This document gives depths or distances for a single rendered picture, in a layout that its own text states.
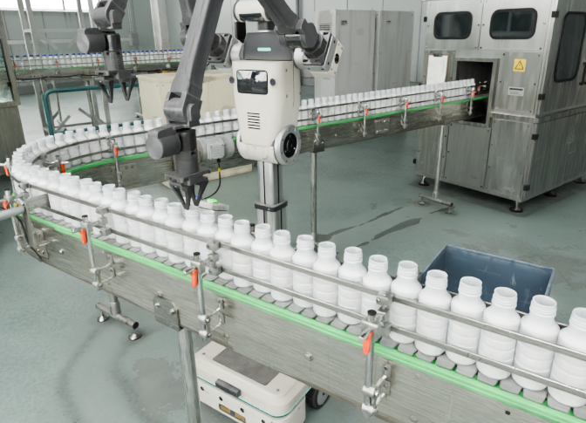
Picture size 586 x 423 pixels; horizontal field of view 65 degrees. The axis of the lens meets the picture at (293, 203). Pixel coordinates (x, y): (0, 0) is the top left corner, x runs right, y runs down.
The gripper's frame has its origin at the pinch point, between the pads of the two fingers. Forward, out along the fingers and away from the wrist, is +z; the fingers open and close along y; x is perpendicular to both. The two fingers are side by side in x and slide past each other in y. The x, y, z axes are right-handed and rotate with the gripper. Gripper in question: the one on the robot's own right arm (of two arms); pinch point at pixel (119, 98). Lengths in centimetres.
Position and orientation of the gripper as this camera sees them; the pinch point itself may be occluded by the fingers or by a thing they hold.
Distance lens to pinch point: 162.5
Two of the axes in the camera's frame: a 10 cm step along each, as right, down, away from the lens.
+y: -5.6, 2.9, -7.8
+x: 8.3, 1.8, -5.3
